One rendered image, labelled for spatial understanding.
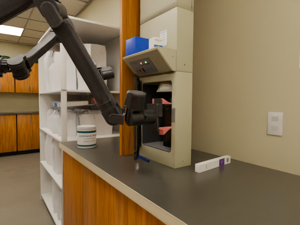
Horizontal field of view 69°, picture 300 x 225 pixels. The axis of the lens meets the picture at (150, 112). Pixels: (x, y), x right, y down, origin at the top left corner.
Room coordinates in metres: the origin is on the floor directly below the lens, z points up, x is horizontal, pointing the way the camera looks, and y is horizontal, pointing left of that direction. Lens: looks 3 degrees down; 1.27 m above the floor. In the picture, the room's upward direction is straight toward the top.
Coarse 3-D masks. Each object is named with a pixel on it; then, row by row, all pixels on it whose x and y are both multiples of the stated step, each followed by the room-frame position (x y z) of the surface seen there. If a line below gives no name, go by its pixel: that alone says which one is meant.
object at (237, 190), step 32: (96, 160) 1.19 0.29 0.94; (128, 160) 1.19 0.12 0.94; (192, 160) 1.20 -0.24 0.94; (128, 192) 0.82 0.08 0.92; (160, 192) 0.77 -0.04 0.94; (192, 192) 0.77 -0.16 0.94; (224, 192) 0.78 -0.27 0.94; (256, 192) 0.78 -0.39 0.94; (288, 192) 0.78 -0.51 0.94; (192, 224) 0.57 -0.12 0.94; (224, 224) 0.57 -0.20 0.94; (256, 224) 0.57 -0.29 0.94; (288, 224) 0.57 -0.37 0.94
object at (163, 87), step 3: (162, 84) 1.18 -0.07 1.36; (165, 84) 1.16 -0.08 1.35; (168, 84) 1.15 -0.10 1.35; (171, 84) 1.15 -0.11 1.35; (159, 87) 1.19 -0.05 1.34; (162, 87) 1.16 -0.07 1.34; (165, 87) 1.15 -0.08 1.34; (168, 87) 1.15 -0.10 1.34; (171, 87) 1.14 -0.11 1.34; (159, 90) 1.18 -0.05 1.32; (162, 90) 1.16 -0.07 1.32; (165, 90) 1.15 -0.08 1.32; (168, 90) 1.14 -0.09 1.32; (171, 90) 1.14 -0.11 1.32
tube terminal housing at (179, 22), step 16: (160, 16) 1.15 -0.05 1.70; (176, 16) 1.05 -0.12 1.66; (192, 16) 1.11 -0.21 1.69; (144, 32) 1.27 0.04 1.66; (176, 32) 1.05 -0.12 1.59; (192, 32) 1.11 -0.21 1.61; (176, 48) 1.05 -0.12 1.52; (192, 48) 1.11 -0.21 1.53; (176, 64) 1.05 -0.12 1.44; (192, 64) 1.12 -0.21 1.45; (144, 80) 1.27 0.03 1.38; (160, 80) 1.15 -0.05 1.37; (176, 80) 1.05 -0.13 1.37; (176, 96) 1.05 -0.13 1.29; (176, 112) 1.05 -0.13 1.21; (176, 128) 1.05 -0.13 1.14; (176, 144) 1.06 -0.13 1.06; (160, 160) 1.14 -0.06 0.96; (176, 160) 1.06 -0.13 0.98
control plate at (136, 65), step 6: (138, 60) 1.15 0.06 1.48; (144, 60) 1.11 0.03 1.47; (150, 60) 1.08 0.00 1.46; (132, 66) 1.23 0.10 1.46; (138, 66) 1.19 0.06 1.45; (144, 66) 1.15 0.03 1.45; (150, 66) 1.12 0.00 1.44; (138, 72) 1.24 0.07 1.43; (144, 72) 1.20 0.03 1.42; (150, 72) 1.16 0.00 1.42
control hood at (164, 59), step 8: (152, 48) 1.01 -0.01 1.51; (160, 48) 0.99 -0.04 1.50; (168, 48) 1.02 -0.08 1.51; (128, 56) 1.19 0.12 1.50; (136, 56) 1.13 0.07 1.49; (144, 56) 1.09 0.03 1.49; (152, 56) 1.05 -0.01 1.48; (160, 56) 1.01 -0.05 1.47; (168, 56) 1.02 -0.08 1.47; (128, 64) 1.25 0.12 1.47; (160, 64) 1.06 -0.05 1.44; (168, 64) 1.02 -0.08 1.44; (152, 72) 1.15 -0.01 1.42; (160, 72) 1.11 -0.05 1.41
